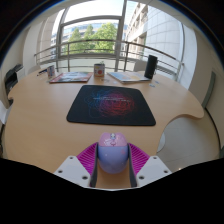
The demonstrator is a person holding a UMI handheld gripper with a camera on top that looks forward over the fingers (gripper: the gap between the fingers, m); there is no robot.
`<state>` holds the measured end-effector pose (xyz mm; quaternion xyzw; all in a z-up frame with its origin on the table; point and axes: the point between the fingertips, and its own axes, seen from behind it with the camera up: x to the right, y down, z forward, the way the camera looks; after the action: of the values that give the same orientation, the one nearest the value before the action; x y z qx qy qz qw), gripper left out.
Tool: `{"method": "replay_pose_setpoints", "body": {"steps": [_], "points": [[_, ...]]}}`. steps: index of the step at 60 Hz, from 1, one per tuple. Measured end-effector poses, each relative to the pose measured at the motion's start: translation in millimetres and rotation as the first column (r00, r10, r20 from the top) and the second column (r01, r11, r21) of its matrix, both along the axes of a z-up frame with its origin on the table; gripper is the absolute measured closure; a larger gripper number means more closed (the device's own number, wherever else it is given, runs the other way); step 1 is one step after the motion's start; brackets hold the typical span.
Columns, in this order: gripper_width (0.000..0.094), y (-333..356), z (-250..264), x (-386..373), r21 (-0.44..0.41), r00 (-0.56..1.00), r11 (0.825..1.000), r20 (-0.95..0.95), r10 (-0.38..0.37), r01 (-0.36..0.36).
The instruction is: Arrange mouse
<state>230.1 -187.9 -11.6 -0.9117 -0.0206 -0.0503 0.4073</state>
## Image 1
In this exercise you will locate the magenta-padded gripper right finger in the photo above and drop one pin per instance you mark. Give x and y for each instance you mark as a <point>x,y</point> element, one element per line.
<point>150,168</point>

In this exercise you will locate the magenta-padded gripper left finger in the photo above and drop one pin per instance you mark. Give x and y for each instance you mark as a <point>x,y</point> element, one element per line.
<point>75,168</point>

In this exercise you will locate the lilac pink computer mouse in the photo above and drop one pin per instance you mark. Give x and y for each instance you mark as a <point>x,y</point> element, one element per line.
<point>112,155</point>

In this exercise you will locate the black mouse pad red-blue print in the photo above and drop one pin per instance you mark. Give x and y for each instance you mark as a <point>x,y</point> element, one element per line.
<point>110,105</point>

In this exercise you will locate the blue round sticker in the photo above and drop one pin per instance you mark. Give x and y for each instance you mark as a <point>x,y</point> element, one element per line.
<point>156,82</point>
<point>152,85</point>

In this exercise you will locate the red dark magazine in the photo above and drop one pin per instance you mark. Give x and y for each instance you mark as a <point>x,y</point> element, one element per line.
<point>71,77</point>

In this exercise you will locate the white chair wooden legs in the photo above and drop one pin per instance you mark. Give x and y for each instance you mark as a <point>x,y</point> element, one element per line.
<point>3,111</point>

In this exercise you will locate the light blue picture book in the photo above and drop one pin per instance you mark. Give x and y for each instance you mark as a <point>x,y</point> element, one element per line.
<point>128,76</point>

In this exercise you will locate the grey-green door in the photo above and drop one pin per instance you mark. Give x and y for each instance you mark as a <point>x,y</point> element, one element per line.
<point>209,89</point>

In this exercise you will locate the patterned drink can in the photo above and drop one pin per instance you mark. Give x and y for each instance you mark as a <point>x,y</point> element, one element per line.
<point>51,72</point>

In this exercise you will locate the white mug with plant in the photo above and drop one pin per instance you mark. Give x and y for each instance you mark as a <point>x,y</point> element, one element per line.
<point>99,70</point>

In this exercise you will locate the black cylinder speaker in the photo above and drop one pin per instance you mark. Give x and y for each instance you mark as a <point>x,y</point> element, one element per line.
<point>150,66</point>

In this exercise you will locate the small black stapler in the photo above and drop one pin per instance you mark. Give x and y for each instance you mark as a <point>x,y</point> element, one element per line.
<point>42,71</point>

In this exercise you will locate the white chair backrest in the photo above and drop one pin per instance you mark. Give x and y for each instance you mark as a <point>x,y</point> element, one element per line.
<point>140,65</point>
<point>33,69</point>

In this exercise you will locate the metal balcony railing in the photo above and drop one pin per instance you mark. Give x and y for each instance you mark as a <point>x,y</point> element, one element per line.
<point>93,42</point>

